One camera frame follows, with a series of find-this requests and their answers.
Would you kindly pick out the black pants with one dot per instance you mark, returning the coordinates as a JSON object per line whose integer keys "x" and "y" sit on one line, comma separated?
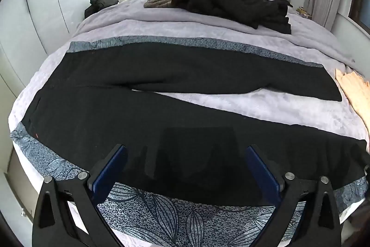
{"x": 173, "y": 125}

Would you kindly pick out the dark clothes pile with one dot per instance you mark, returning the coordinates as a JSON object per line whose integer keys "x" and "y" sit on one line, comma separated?
{"x": 99, "y": 4}

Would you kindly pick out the white wardrobe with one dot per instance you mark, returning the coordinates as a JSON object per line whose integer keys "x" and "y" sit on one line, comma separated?
{"x": 43, "y": 4}

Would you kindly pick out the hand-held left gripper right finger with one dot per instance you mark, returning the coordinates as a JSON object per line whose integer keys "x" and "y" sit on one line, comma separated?
{"x": 261, "y": 171}

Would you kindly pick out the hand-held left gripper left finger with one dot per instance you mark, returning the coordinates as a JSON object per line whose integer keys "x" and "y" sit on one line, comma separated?
{"x": 111, "y": 170}

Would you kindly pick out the white bed base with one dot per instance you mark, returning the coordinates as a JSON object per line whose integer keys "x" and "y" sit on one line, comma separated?
{"x": 20, "y": 177}

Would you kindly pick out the peach cloth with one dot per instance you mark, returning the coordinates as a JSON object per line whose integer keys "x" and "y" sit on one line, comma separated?
{"x": 355, "y": 90}

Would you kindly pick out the small bedside items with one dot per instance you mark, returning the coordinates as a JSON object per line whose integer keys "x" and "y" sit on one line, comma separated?
{"x": 303, "y": 12}

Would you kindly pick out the bed with lilac blanket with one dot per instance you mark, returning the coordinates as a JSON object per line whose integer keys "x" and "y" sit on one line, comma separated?
{"x": 289, "y": 112}

